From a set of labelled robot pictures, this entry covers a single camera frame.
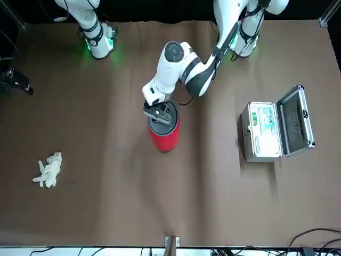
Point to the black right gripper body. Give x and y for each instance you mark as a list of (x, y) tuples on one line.
[(9, 84)]

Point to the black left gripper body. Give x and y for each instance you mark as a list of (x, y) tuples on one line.
[(155, 111)]

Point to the red push-button trash can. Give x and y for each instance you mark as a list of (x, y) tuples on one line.
[(163, 141)]

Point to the white disposable gloves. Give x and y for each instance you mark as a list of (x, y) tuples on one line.
[(50, 170)]

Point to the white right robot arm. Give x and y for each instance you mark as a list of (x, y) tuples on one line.
[(93, 26)]

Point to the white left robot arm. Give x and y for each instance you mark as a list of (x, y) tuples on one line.
[(170, 69)]

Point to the silver aluminium case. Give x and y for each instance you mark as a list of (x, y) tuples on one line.
[(263, 133)]

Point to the dark frame bar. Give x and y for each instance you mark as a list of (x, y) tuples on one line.
[(14, 16)]

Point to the aluminium frame post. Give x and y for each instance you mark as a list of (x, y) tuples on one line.
[(171, 245)]

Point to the aluminium corner post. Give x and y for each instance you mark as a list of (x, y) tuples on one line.
[(323, 21)]

